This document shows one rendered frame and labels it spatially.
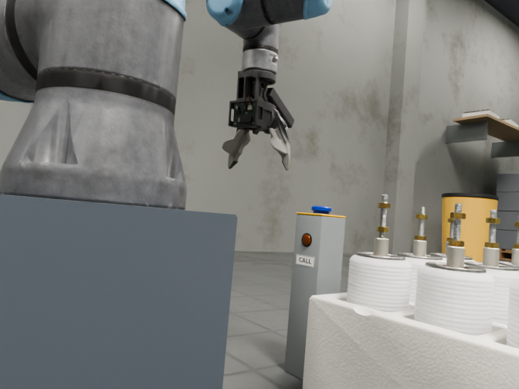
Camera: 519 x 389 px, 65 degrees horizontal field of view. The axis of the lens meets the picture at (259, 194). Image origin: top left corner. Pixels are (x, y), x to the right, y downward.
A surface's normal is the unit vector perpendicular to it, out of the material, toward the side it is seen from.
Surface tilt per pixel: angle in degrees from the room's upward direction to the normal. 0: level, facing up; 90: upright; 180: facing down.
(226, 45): 90
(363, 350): 90
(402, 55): 90
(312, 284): 90
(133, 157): 72
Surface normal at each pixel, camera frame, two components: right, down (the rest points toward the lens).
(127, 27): 0.51, 0.00
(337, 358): -0.77, -0.10
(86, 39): 0.04, -0.05
